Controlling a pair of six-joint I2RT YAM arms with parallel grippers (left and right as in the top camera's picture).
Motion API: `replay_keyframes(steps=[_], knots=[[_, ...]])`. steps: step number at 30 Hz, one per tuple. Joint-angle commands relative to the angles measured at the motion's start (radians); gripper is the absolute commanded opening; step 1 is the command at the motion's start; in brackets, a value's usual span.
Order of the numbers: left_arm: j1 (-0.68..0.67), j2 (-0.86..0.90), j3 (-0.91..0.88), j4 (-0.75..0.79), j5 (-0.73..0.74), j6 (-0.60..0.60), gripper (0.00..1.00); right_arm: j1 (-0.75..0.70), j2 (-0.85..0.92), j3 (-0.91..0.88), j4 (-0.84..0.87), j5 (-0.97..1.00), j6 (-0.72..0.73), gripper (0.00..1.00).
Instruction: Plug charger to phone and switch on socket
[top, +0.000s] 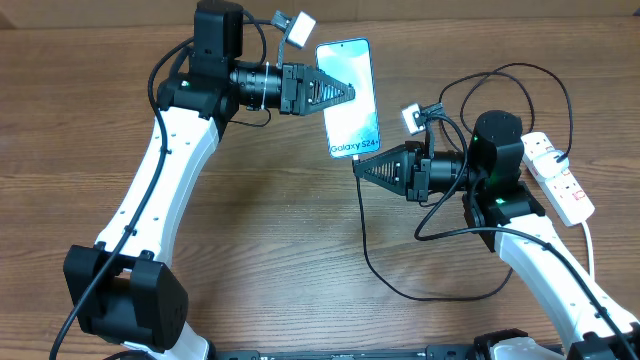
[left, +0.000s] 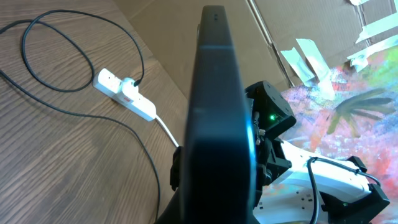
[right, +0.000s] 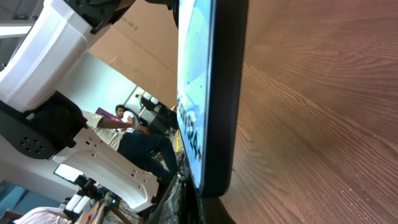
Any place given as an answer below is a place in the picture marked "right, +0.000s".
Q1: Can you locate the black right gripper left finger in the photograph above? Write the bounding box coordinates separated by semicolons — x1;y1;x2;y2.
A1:
149;174;185;224

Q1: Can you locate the person in beige shirt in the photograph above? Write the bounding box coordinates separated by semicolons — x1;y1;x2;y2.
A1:
82;111;179;182

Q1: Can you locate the blue Samsung smartphone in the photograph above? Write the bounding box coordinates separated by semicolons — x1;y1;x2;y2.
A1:
177;0;249;198

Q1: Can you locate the brown cardboard sheet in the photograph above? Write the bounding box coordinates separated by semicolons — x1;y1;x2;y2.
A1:
90;0;178;107

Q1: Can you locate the seated man in background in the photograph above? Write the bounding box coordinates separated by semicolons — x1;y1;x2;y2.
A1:
115;105;139;126

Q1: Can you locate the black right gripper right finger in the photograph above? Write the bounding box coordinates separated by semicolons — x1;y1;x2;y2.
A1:
198;197;236;224

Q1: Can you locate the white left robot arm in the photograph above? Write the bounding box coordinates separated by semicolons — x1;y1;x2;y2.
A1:
1;1;162;212

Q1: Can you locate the pink and white wall poster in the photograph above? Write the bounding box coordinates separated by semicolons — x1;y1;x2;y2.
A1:
95;108;121;121

